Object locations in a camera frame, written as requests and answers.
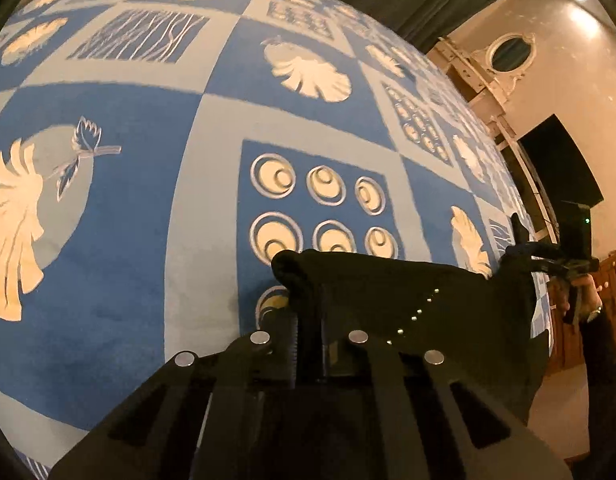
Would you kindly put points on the person right hand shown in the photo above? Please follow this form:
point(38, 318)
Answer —
point(580, 295)

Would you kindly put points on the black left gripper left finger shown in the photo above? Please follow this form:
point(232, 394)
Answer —
point(153, 433)

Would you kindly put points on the black wall television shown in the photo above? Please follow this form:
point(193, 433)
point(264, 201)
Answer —
point(563, 171)

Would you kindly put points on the oval white framed mirror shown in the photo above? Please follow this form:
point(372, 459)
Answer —
point(511, 53)

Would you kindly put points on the blue white patterned bedspread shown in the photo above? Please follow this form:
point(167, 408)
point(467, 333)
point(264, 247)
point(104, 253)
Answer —
point(155, 155)

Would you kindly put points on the dark sleeved right forearm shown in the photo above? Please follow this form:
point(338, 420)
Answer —
point(599, 349)

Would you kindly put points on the black pants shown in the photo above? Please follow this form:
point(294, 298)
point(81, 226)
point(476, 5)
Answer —
point(482, 324)

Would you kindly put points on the white dressing table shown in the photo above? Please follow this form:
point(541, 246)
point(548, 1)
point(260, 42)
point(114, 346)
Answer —
point(490, 95)

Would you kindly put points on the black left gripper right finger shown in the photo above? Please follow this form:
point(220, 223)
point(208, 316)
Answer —
point(397, 415)

